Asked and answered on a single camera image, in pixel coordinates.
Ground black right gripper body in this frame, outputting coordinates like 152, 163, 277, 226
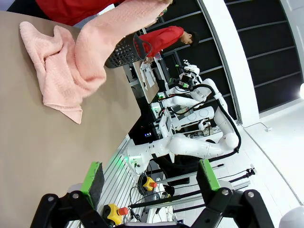
184, 62, 200, 83

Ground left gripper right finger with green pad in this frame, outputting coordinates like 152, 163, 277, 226
190, 158, 274, 228

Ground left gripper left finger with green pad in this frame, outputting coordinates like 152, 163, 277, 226
30, 161, 109, 228

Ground pink terry towel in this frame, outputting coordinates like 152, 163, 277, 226
19, 0, 174, 124

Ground white background robot arms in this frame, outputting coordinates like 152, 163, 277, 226
161, 94, 214, 126

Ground background person in red top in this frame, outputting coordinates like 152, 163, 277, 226
139, 25, 200, 59

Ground brown background table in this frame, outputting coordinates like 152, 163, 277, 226
132, 58, 160, 105

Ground white cloth on background table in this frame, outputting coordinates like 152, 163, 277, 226
139, 62, 157, 90

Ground yellow emergency stop button box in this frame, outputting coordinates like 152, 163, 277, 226
142, 176, 158, 191
102, 203, 129, 226

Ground black long bar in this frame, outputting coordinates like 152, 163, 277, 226
129, 193, 205, 209

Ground black control box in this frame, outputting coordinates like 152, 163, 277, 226
130, 104, 162, 144

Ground dark grey perforated basket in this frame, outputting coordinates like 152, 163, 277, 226
104, 32, 152, 69

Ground person in red jacket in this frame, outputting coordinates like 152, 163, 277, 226
7, 0, 126, 27

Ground aluminium profile mounting frame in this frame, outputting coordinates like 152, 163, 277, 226
97, 136, 143, 228

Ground black camera stand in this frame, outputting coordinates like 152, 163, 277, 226
234, 167, 258, 181

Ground black cable hose on arm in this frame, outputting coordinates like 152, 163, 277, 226
193, 84, 242, 167

